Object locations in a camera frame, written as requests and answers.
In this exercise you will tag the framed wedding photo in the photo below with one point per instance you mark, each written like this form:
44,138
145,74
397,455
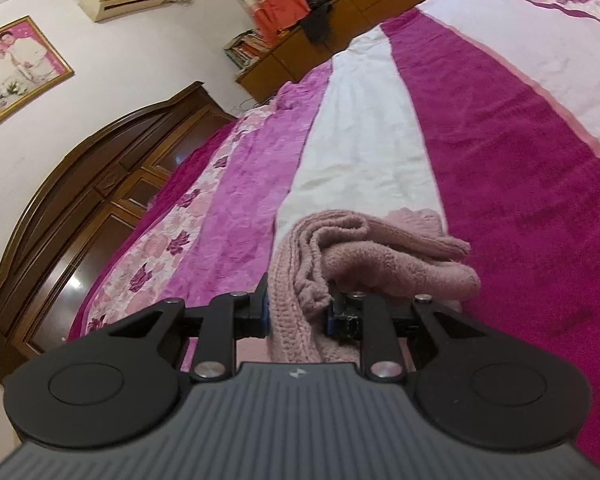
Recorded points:
29,65

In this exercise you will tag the row of books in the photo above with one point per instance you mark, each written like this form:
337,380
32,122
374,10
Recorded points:
246,48

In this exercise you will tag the purple floral bedspread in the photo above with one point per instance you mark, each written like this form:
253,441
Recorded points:
484,115

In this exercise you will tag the long wooden cabinet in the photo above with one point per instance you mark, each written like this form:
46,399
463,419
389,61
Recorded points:
295,55

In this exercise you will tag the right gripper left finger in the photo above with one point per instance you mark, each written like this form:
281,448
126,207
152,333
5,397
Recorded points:
217,327

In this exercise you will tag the dark wooden headboard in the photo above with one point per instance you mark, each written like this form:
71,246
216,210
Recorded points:
83,212

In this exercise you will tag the black garment on cabinet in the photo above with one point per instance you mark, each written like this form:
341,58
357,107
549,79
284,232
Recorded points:
316,24

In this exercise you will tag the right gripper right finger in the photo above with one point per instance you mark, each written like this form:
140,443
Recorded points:
364,318

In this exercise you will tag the pink knitted cardigan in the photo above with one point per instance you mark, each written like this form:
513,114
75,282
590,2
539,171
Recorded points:
401,255

